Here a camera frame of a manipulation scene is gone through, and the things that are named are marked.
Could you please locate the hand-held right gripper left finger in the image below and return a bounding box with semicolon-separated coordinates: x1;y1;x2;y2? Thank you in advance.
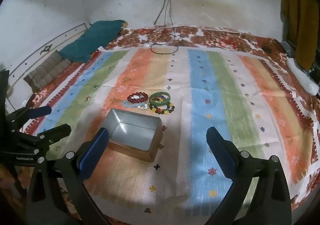
25;127;110;225

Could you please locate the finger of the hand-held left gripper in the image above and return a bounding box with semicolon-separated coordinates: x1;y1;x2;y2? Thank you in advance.
5;106;52;126
12;123;72;156

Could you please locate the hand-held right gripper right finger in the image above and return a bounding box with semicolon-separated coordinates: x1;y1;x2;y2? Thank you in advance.
206;126;292;225

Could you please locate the metal tin box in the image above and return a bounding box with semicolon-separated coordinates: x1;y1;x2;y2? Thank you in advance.
101;108;164;163

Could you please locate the light blue bead bracelet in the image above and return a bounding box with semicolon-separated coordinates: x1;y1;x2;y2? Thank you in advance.
122;100;148;110

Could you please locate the dark red bead bracelet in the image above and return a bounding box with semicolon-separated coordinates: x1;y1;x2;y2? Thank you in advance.
127;93;149;104

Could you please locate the yellow and black bead bracelet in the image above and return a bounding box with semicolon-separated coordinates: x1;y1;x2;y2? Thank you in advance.
149;102;175;116

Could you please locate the green jade bangle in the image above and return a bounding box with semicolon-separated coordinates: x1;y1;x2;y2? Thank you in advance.
149;92;173;106

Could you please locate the white bed headboard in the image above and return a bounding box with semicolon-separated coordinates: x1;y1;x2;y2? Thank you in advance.
0;23;90;113

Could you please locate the striped woven mat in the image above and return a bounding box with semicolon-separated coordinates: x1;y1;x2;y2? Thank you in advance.
21;46;319;217

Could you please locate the teal pillow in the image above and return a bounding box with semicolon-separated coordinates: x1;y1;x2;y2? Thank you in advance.
58;20;128;64

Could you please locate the white power strip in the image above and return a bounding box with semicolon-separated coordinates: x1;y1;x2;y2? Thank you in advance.
286;58;319;95

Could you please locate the floral bedsheet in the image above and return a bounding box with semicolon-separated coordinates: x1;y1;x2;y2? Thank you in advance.
0;25;320;225

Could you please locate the mustard hanging garment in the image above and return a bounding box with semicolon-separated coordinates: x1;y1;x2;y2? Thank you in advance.
280;0;319;71

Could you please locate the black power cable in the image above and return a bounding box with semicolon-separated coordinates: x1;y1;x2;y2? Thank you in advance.
149;0;179;55

